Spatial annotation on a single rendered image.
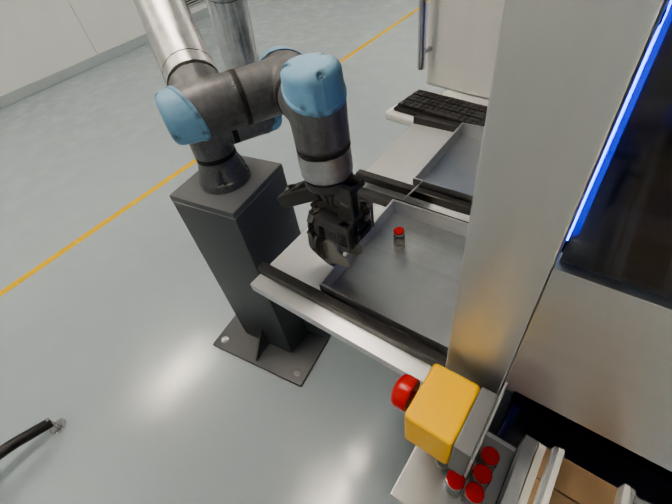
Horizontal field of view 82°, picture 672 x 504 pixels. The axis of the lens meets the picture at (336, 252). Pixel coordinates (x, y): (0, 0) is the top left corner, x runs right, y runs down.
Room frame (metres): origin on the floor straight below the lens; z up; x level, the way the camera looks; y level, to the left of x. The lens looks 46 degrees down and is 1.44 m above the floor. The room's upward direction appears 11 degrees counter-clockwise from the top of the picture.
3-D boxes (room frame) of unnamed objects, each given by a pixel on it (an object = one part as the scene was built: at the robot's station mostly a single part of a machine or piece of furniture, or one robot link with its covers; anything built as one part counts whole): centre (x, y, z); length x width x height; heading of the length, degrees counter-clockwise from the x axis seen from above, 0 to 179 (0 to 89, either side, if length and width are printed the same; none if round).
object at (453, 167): (0.66, -0.41, 0.90); 0.34 x 0.26 x 0.04; 46
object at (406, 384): (0.18, -0.05, 0.99); 0.04 x 0.04 x 0.04; 46
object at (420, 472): (0.11, -0.11, 0.87); 0.14 x 0.13 x 0.02; 46
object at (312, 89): (0.47, -0.01, 1.21); 0.09 x 0.08 x 0.11; 16
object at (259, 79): (0.56, 0.03, 1.21); 0.11 x 0.11 x 0.08; 16
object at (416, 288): (0.41, -0.17, 0.90); 0.34 x 0.26 x 0.04; 47
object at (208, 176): (1.01, 0.29, 0.84); 0.15 x 0.15 x 0.10
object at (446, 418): (0.15, -0.09, 1.00); 0.08 x 0.07 x 0.07; 46
